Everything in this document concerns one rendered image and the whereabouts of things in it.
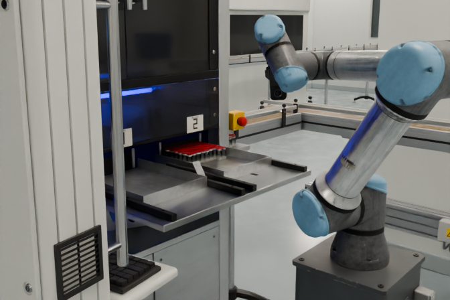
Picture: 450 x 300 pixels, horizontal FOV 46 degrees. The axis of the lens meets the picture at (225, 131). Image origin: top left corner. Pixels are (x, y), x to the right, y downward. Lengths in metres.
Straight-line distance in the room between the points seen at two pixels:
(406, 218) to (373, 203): 1.28
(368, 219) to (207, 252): 0.97
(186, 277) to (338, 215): 1.02
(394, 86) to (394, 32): 2.13
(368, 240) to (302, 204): 0.22
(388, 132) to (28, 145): 0.68
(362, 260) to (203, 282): 0.98
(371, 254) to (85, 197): 0.73
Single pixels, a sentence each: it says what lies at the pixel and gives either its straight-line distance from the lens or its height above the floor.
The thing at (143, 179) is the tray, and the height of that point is 0.88.
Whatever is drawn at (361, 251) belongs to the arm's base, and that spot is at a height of 0.84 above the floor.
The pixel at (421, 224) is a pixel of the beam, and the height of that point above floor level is 0.49.
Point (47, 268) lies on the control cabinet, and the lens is 1.04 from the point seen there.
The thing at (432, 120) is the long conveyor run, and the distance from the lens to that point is 2.50.
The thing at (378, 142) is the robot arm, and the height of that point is 1.15.
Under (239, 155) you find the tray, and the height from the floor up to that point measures 0.89.
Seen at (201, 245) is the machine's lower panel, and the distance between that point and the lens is 2.17.
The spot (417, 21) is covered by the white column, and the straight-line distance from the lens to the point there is 3.13.
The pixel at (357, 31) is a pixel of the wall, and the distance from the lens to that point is 10.67.
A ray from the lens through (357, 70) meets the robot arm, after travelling 1.33.
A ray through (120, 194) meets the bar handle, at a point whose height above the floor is 1.04.
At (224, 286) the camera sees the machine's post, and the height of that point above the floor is 0.29.
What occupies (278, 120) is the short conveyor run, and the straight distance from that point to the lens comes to 2.59.
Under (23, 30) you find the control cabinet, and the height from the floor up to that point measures 1.38.
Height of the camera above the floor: 1.40
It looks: 12 degrees down
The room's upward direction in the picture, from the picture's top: straight up
